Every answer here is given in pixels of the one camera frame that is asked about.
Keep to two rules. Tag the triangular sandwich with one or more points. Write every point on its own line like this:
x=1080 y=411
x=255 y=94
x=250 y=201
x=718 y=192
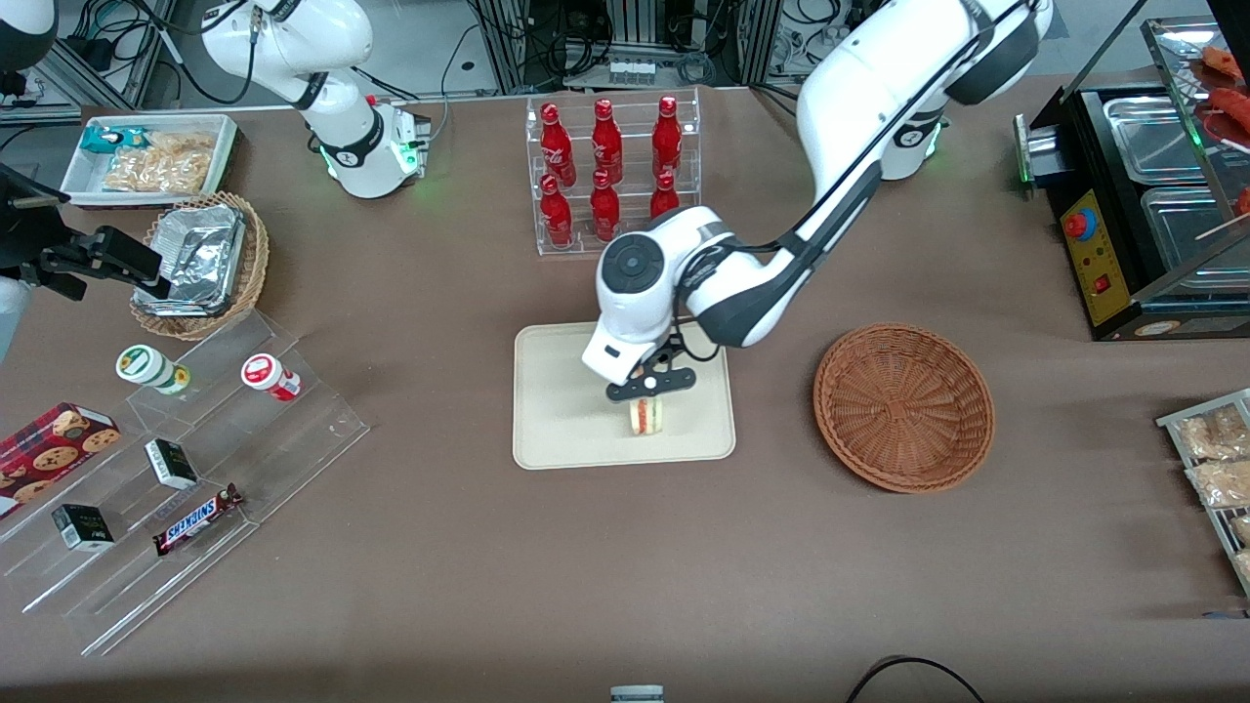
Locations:
x=647 y=420

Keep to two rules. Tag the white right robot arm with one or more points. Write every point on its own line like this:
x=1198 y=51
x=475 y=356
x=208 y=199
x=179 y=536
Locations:
x=293 y=39

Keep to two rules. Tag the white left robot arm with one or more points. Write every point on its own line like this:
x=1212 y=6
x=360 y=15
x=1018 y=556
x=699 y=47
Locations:
x=859 y=88

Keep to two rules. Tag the beige rectangular tray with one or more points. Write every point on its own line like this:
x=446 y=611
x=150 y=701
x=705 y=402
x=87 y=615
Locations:
x=566 y=420

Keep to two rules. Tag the white rectangular snack tray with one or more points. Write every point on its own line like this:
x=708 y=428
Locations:
x=83 y=181

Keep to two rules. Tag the light wicker basket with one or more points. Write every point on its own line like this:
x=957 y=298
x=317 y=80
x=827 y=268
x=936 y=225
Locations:
x=256 y=259

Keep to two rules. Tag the round brown wicker basket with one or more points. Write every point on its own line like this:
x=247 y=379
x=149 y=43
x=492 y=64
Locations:
x=903 y=405

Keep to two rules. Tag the silver foil containers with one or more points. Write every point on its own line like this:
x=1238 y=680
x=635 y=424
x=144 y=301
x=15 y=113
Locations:
x=200 y=254

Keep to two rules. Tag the green lid white cup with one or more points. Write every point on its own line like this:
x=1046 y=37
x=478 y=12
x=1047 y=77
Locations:
x=145 y=365

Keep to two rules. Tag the clear bag of chips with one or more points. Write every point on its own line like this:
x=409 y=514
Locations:
x=161 y=164

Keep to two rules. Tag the teal snack packet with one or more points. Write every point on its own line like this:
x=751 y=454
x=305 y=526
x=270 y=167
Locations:
x=103 y=140

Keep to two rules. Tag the red lid white cup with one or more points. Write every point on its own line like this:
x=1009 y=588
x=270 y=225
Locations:
x=266 y=374

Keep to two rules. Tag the clear acrylic bottle rack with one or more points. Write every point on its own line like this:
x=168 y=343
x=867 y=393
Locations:
x=576 y=244

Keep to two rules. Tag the small black box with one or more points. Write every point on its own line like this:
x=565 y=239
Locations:
x=172 y=465
x=83 y=528

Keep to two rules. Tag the red cola bottle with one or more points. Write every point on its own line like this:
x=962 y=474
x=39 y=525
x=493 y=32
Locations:
x=667 y=137
x=557 y=217
x=606 y=142
x=664 y=197
x=557 y=146
x=604 y=210

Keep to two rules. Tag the clear acrylic stepped display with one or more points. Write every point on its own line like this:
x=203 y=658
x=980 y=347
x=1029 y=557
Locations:
x=244 y=449

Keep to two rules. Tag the red cookie box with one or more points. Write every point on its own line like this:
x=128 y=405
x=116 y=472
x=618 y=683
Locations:
x=49 y=449

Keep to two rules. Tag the snickers chocolate bar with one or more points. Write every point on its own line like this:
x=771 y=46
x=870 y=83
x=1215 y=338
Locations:
x=195 y=519

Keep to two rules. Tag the small grey device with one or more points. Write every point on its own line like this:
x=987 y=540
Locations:
x=637 y=695

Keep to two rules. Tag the white power strip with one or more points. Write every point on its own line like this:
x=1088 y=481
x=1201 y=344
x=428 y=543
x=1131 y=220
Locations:
x=632 y=72

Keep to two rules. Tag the black hot food warmer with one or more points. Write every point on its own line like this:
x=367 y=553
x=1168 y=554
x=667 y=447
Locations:
x=1104 y=273

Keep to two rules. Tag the clear bag of pastries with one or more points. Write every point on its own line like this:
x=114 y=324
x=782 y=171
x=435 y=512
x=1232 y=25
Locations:
x=1213 y=433
x=1223 y=482

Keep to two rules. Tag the red sausage skewer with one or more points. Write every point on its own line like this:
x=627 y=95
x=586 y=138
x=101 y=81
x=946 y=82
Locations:
x=1235 y=107

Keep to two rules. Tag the orange sausage skewer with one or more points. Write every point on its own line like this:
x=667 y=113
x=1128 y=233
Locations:
x=1226 y=62

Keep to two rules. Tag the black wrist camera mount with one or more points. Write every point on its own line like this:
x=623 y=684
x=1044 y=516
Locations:
x=24 y=229

